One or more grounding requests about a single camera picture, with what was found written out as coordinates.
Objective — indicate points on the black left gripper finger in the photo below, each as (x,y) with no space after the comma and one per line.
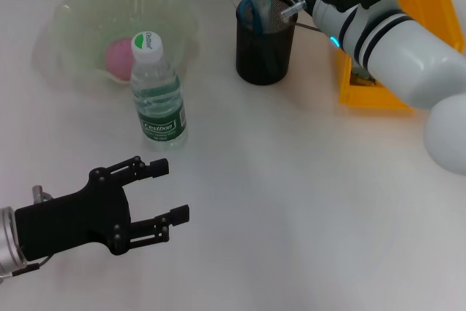
(153,231)
(142,169)

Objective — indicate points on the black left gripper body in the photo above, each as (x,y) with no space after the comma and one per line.
(76,221)

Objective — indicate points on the blue and teal scissors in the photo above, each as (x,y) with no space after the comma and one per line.
(241,11)

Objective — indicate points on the clear green-label water bottle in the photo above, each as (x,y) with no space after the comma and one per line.
(160,107)

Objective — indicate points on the pink peach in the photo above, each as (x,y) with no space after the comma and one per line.
(118,59)

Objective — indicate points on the teal plastic wrapper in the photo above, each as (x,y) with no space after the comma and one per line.
(360,79)

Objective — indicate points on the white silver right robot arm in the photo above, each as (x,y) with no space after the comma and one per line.
(400,45)

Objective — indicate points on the black mesh pen holder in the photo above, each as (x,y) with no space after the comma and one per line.
(262,59)

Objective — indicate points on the green glass fruit bowl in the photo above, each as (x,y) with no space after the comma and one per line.
(91,8)

